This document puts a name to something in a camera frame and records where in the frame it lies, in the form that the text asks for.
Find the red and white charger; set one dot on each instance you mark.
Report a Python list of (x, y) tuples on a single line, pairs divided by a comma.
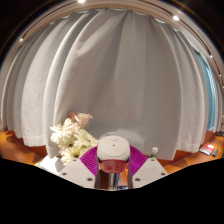
[(113, 150)]

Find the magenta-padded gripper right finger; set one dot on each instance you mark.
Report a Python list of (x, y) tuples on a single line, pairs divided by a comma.
[(150, 170)]

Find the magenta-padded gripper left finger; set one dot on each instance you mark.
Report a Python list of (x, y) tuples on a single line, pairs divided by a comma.
[(78, 171)]

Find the white and pink flowers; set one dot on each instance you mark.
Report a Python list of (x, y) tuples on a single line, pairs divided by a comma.
[(71, 138)]

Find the curtain rail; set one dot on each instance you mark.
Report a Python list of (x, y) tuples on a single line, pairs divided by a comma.
[(160, 10)]

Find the ceiling lights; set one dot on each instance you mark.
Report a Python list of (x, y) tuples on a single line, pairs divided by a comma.
[(175, 17)]

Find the small dark object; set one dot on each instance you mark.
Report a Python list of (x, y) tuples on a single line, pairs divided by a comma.
[(215, 152)]

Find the white curtain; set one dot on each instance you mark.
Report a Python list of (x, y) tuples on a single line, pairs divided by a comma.
[(126, 76)]

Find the clear plastic drink bottle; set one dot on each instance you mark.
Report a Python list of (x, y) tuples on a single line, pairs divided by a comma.
[(154, 152)]

